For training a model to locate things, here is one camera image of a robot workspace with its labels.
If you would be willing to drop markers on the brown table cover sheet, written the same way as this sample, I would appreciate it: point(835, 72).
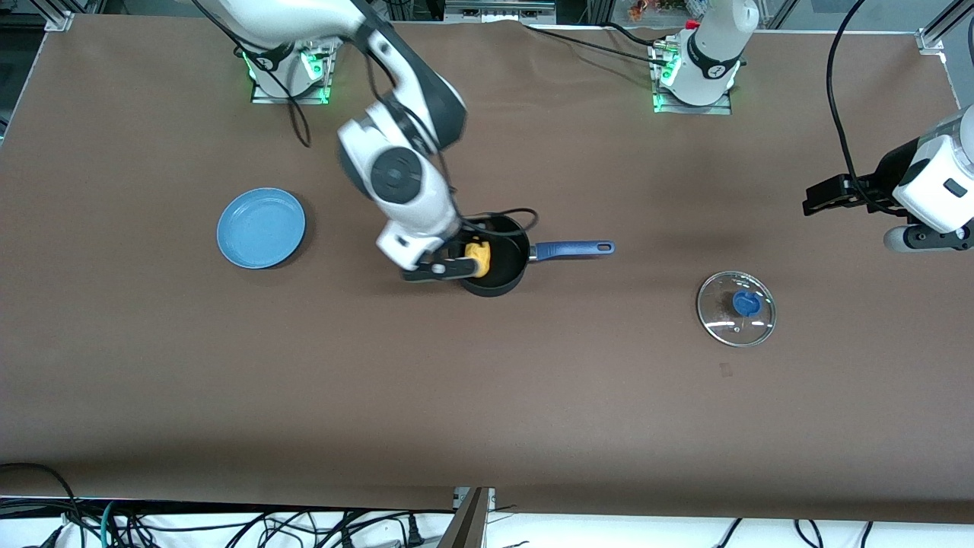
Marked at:
point(533, 396)

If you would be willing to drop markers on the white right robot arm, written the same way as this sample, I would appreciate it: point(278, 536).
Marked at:
point(304, 19)

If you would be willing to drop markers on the grey metal rack device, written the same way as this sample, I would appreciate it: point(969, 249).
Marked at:
point(498, 9)

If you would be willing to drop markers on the aluminium frame profile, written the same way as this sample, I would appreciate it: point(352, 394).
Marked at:
point(59, 15)
point(940, 30)

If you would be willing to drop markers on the glass lid blue knob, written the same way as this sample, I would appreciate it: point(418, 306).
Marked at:
point(746, 303)

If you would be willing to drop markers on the yellow potato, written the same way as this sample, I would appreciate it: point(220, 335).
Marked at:
point(478, 250)

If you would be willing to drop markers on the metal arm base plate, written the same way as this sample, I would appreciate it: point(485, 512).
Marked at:
point(262, 97)
point(689, 109)

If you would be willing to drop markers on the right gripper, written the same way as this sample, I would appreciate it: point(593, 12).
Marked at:
point(459, 245)

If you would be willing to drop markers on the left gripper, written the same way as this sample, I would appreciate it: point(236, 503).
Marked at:
point(885, 176)

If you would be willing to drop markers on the blue round plate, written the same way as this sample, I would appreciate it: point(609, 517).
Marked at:
point(259, 228)

